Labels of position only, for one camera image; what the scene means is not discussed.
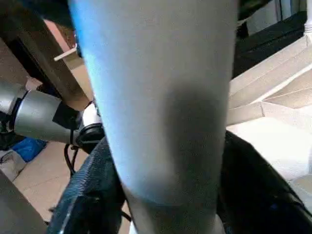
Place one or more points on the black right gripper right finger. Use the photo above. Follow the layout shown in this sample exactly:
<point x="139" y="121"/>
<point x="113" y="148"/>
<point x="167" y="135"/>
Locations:
<point x="263" y="200"/>

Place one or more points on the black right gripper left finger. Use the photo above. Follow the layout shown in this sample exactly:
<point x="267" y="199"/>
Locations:
<point x="92" y="195"/>

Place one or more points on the white plastic table top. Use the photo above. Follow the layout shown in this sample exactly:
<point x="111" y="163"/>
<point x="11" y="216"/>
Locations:
<point x="282" y="126"/>

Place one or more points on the white plastic table leg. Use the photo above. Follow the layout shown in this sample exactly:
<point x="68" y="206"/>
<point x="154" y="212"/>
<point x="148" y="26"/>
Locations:
<point x="161" y="97"/>
<point x="308" y="17"/>

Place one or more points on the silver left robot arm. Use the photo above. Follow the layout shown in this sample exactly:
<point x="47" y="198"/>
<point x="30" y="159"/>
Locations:
<point x="39" y="114"/>

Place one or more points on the blue cloth bundle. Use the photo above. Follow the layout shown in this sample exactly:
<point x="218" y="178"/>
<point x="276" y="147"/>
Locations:
<point x="29" y="147"/>

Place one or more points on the brown wooden beam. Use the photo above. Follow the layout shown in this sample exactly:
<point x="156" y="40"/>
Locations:
<point x="44" y="53"/>

